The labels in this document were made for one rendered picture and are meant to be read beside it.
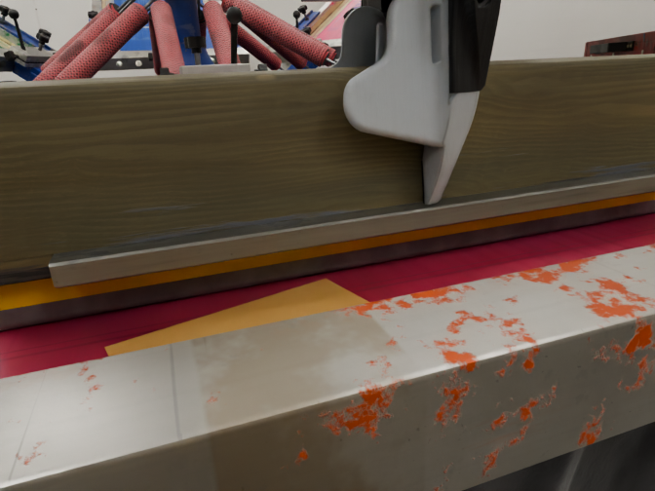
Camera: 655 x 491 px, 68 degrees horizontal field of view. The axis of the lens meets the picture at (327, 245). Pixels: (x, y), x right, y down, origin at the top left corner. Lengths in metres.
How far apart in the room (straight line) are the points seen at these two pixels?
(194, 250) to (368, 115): 0.09
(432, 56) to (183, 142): 0.11
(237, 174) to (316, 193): 0.04
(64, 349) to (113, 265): 0.04
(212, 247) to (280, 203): 0.04
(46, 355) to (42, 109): 0.09
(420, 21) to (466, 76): 0.03
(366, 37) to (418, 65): 0.06
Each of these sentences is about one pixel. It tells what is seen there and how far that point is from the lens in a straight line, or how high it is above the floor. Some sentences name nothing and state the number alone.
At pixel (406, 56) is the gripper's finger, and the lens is 0.22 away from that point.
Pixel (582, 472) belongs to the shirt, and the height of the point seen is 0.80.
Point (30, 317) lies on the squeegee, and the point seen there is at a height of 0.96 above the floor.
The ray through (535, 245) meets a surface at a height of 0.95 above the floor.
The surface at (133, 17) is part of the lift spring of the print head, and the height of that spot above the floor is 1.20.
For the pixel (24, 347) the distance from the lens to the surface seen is 0.23.
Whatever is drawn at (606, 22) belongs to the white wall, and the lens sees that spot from 2.88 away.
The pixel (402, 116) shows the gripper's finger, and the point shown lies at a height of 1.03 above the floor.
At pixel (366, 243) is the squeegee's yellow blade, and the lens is 0.25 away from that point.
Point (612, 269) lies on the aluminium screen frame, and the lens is 0.18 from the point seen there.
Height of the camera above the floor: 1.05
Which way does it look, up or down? 19 degrees down
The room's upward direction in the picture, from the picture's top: 3 degrees counter-clockwise
